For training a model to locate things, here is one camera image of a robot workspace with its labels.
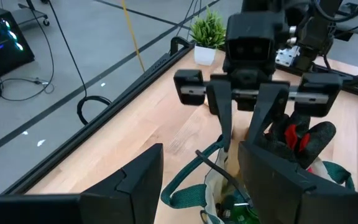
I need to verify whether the long yellow cable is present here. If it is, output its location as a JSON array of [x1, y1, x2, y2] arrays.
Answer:
[[121, 0, 146, 73]]

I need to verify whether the black computer tower with lights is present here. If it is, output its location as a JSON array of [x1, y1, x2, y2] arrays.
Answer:
[[0, 6, 35, 82]]

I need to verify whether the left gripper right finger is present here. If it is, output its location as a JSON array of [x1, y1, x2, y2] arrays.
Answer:
[[237, 141, 358, 224]]

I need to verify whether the cream and green gardening bag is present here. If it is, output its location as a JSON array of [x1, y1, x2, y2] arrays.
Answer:
[[160, 135, 357, 224]]

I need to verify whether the green plant in white pot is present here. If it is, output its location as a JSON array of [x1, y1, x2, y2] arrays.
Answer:
[[190, 6, 227, 67]]

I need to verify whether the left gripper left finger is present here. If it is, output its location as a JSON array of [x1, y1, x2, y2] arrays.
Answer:
[[0, 142, 165, 224]]

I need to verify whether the red and black garden glove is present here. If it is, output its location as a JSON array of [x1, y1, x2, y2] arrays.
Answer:
[[253, 111, 337, 170]]

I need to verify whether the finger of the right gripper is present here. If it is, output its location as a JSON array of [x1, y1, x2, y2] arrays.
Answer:
[[246, 82, 291, 147], [206, 80, 234, 153]]

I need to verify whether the green and white spray bottle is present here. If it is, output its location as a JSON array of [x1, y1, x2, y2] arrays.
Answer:
[[215, 198, 261, 224]]

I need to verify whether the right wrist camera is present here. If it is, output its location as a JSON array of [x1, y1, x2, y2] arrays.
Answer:
[[224, 12, 277, 74]]

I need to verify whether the black cable with loop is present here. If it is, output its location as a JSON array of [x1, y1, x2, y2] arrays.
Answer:
[[48, 0, 113, 126]]

